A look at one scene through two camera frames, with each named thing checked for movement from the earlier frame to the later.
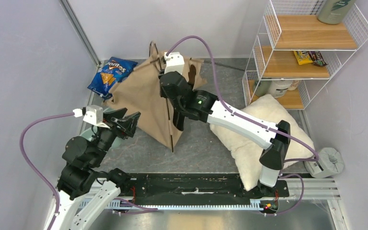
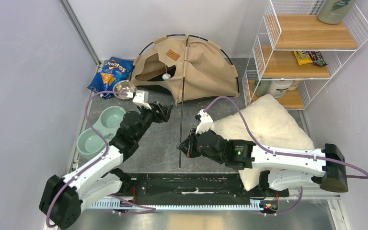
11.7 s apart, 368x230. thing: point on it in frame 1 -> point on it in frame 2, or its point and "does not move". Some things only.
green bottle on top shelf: (335, 12) does not move
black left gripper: (129, 123) -> (165, 109)
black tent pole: (226, 66) -> (237, 86)
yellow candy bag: (303, 57) does not move
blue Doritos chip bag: (112, 71) does not move
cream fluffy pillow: (247, 151) does not move
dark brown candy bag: (317, 58) does not move
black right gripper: (162, 92) -> (186, 144)
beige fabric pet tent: (138, 94) -> (209, 73)
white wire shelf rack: (293, 46) does not move
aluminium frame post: (80, 31) does not move
